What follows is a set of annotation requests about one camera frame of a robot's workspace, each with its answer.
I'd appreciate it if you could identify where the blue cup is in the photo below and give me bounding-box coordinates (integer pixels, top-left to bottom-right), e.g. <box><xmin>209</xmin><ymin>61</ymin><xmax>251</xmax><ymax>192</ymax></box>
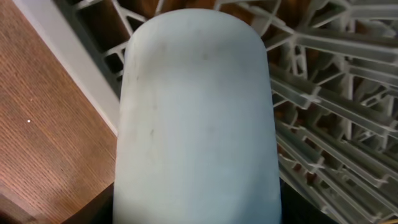
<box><xmin>113</xmin><ymin>9</ymin><xmax>282</xmax><ymax>223</ymax></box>

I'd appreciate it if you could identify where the grey dishwasher rack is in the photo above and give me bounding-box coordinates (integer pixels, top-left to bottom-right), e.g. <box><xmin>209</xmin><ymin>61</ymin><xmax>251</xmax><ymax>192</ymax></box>
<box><xmin>16</xmin><ymin>0</ymin><xmax>397</xmax><ymax>223</ymax></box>

